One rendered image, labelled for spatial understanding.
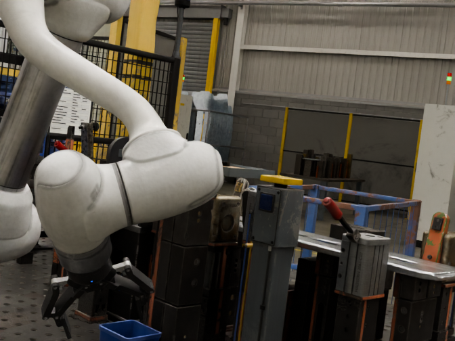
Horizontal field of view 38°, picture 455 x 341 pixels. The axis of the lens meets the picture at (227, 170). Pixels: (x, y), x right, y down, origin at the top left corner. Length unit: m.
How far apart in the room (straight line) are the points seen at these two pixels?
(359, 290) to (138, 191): 0.54
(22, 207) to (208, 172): 0.65
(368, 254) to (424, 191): 8.29
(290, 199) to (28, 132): 0.59
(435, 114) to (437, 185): 0.97
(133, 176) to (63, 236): 0.14
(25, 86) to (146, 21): 1.58
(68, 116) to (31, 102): 1.26
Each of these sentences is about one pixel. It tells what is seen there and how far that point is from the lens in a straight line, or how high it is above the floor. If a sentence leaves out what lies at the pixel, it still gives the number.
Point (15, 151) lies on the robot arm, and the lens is 1.52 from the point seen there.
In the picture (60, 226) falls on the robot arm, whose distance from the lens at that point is 1.00.
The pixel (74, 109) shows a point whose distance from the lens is 2.75.
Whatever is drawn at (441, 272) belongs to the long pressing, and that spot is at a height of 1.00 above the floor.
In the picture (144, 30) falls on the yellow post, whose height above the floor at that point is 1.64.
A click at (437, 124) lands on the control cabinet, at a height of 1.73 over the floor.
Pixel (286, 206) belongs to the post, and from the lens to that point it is 1.26.
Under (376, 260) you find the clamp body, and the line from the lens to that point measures 1.36.
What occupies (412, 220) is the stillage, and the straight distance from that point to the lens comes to 4.66.
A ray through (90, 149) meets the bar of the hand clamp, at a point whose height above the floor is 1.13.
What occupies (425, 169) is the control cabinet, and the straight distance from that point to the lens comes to 9.61.
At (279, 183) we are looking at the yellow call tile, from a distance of 1.26.
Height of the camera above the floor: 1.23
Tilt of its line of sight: 3 degrees down
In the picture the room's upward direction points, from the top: 7 degrees clockwise
